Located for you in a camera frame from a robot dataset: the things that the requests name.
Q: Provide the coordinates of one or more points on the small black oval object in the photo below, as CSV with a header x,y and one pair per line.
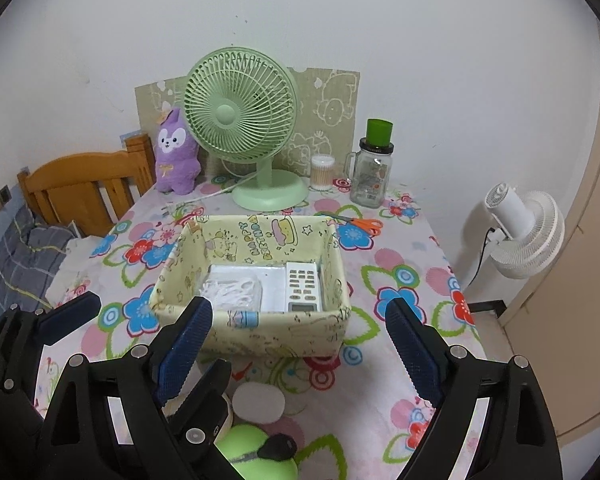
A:
x,y
280,447

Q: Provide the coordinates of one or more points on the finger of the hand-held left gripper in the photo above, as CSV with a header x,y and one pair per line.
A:
x,y
212,382
70,316

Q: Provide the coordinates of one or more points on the beige cartoon patterned board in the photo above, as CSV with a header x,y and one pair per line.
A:
x,y
330,110

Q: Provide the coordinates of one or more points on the green desk fan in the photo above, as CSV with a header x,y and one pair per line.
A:
x,y
240,110

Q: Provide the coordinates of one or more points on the purple plush toy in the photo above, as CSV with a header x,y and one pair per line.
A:
x,y
172,160

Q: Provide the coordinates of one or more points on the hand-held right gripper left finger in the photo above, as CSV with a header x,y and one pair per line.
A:
x,y
185,345

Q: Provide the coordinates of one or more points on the yellow cartoon fabric storage box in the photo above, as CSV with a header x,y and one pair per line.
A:
x,y
280,335

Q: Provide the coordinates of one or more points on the green rounded case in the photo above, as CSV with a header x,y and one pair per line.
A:
x,y
280,470

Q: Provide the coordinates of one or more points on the dark wall socket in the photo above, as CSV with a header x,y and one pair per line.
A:
x,y
3,193

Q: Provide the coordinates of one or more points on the white remote control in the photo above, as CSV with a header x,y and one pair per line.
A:
x,y
302,285

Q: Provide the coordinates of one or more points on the light blue sheet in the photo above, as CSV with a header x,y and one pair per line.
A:
x,y
130,136

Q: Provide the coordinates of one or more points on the wooden bed headboard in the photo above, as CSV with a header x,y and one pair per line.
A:
x,y
80,175

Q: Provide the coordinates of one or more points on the beige wooden cabinet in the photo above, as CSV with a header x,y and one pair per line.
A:
x,y
595,260

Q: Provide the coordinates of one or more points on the floral tablecloth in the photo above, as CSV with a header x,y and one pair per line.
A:
x,y
405,270

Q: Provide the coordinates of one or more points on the clear pack of white picks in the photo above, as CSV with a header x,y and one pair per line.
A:
x,y
230,292

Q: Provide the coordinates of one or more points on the white floor fan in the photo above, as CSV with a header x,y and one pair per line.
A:
x,y
530,240

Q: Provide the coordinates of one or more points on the grey plaid bedding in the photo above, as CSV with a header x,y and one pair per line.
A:
x,y
25,260

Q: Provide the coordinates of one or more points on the white round disc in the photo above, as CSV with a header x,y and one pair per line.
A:
x,y
257,402

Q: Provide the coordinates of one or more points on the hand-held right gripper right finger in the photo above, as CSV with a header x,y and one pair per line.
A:
x,y
415,350

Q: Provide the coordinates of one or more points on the glass mug jar green lid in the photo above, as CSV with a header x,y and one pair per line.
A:
x,y
372,180

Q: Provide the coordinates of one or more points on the black floor stand base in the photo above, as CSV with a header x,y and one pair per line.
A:
x,y
485,306

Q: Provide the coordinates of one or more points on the clear cotton swab tub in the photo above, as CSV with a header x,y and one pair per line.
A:
x,y
323,175

